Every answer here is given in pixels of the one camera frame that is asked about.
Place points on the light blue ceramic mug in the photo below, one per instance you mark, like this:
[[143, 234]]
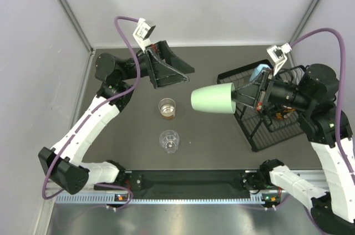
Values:
[[258, 71]]

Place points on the grey slotted cable duct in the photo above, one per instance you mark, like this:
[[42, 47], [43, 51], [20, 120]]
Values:
[[121, 197]]

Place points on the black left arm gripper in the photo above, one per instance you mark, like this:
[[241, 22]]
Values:
[[161, 75]]

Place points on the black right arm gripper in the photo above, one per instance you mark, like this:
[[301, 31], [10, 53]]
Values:
[[256, 86]]

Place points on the black wire dish rack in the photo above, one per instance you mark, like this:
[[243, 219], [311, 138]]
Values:
[[261, 129]]

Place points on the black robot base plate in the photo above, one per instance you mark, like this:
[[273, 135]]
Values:
[[189, 182]]

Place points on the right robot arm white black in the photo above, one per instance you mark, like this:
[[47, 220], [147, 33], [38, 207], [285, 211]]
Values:
[[314, 98]]

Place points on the mint green cup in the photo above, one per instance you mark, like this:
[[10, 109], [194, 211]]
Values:
[[214, 99]]

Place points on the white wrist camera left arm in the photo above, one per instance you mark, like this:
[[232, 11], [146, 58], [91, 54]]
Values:
[[142, 32]]

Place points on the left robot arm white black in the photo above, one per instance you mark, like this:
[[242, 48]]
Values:
[[63, 162]]

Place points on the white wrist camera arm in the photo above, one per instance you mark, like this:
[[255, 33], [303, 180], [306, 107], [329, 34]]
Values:
[[278, 54], [142, 32]]

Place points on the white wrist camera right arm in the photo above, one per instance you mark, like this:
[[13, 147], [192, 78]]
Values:
[[278, 54]]

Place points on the steel tumbler with cork base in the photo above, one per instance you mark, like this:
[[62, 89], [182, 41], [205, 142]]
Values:
[[167, 108]]

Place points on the clear plastic glass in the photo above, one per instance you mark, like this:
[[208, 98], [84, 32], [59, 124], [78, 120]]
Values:
[[169, 140]]

